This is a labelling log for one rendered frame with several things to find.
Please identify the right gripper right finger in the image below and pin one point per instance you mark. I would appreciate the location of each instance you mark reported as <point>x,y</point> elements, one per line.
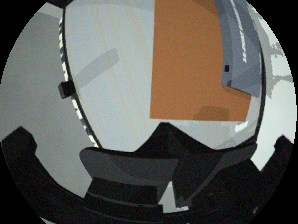
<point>198,163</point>

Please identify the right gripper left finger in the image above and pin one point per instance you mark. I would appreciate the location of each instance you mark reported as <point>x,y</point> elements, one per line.
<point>149,165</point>

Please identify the grey network switch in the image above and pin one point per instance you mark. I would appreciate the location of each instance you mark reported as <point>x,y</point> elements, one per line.
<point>242,63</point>

